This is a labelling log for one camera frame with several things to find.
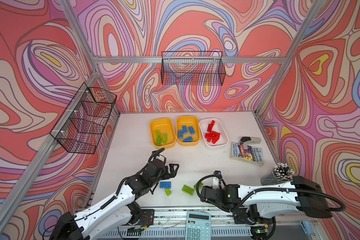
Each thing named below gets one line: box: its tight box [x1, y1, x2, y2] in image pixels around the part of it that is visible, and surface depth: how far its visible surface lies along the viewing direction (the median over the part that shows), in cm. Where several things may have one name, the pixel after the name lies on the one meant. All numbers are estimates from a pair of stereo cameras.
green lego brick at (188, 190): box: [181, 184, 195, 196], surface depth 83 cm
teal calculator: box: [185, 211, 212, 240], surface depth 70 cm
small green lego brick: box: [165, 188, 172, 197], surface depth 82 cm
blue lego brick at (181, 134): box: [179, 130, 184, 139], surface depth 107 cm
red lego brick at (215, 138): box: [211, 133, 221, 145], surface depth 103 cm
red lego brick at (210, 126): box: [207, 120, 216, 133], surface depth 109 cm
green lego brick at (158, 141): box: [156, 137, 162, 146], surface depth 103 cm
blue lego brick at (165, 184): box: [159, 181, 172, 189], surface depth 84 cm
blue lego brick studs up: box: [188, 126, 195, 135], surface depth 109 cm
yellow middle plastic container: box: [176, 115, 201, 147], surface depth 107 cm
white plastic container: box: [199, 118, 229, 147], surface depth 106 cm
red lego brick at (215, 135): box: [211, 131, 221, 139], surface depth 104 cm
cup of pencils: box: [260, 162, 295, 186], surface depth 74 cm
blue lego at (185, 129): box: [182, 125, 189, 134], surface depth 109 cm
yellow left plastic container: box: [150, 118, 177, 149], surface depth 109 cm
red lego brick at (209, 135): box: [205, 133, 216, 139], surface depth 101 cm
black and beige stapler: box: [240, 137, 262, 145], surface depth 101 cm
